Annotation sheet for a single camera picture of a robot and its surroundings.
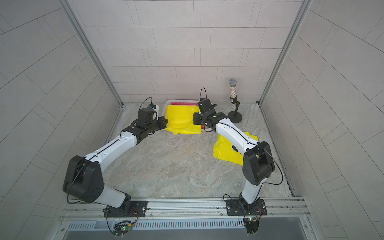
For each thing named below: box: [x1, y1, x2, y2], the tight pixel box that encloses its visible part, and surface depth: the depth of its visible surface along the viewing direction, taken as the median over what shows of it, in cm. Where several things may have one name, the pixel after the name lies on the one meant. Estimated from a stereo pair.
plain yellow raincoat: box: [164, 105, 202, 136], surface depth 87 cm
